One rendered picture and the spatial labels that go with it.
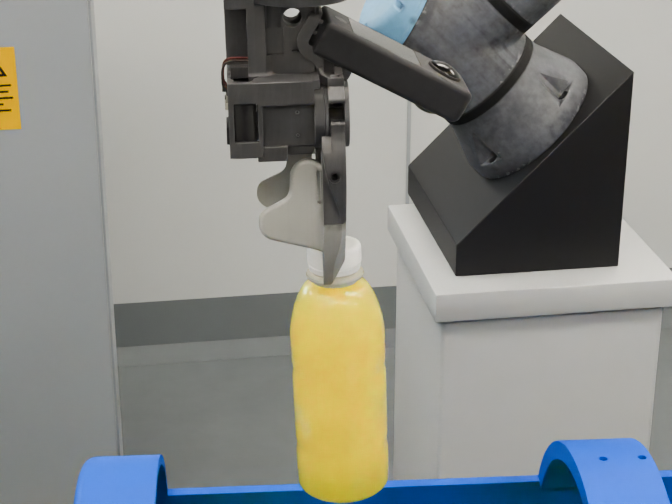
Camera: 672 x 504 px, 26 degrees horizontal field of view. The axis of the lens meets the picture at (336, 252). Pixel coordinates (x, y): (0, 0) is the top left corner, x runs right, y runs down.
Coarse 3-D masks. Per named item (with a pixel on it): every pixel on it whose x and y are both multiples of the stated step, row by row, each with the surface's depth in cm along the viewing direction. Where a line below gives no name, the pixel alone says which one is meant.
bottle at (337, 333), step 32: (320, 288) 104; (352, 288) 104; (320, 320) 103; (352, 320) 103; (320, 352) 104; (352, 352) 104; (384, 352) 106; (320, 384) 105; (352, 384) 105; (384, 384) 107; (320, 416) 106; (352, 416) 105; (384, 416) 108; (320, 448) 107; (352, 448) 106; (384, 448) 109; (320, 480) 108; (352, 480) 107; (384, 480) 110
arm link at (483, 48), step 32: (384, 0) 180; (416, 0) 176; (448, 0) 177; (480, 0) 176; (384, 32) 178; (416, 32) 177; (448, 32) 177; (480, 32) 178; (512, 32) 179; (480, 64) 180; (512, 64) 181; (480, 96) 182
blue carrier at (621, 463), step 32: (576, 448) 122; (608, 448) 121; (640, 448) 121; (96, 480) 116; (128, 480) 116; (160, 480) 130; (416, 480) 133; (448, 480) 134; (480, 480) 134; (512, 480) 134; (544, 480) 132; (576, 480) 119; (608, 480) 117; (640, 480) 117
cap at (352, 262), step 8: (352, 240) 104; (352, 248) 103; (360, 248) 104; (312, 256) 103; (320, 256) 102; (352, 256) 103; (360, 256) 104; (312, 264) 103; (320, 264) 103; (344, 264) 103; (352, 264) 103; (360, 264) 104; (312, 272) 104; (320, 272) 103; (344, 272) 103; (352, 272) 103
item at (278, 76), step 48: (240, 0) 95; (288, 0) 94; (336, 0) 95; (240, 48) 98; (288, 48) 97; (240, 96) 96; (288, 96) 96; (336, 96) 96; (240, 144) 97; (288, 144) 98
